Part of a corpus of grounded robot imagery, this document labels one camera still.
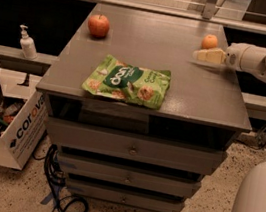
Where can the white pump dispenser bottle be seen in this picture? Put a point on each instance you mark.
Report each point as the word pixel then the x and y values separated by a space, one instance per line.
pixel 27 44

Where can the grey top drawer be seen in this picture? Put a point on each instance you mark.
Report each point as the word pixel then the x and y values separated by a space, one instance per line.
pixel 170 154

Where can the grey bottom drawer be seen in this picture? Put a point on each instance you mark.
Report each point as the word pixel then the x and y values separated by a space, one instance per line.
pixel 124 197

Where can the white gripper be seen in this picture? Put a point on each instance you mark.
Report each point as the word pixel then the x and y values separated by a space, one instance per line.
pixel 234 55

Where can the orange fruit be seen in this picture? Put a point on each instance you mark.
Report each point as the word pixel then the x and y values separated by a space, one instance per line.
pixel 209 41

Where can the grey drawer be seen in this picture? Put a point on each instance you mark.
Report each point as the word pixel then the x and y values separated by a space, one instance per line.
pixel 170 154
pixel 133 177
pixel 124 197

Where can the grey middle drawer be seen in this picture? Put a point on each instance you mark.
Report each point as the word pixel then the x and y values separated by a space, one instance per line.
pixel 133 177

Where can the grey drawer cabinet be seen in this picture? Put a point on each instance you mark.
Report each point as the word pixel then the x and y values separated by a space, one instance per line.
pixel 134 119

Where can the white cardboard box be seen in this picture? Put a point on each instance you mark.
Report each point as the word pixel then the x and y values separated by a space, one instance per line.
pixel 23 112

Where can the red apple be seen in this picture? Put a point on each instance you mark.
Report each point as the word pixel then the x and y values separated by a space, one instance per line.
pixel 98 25

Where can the green snack chip bag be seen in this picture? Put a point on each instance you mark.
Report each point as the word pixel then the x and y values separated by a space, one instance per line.
pixel 119 81

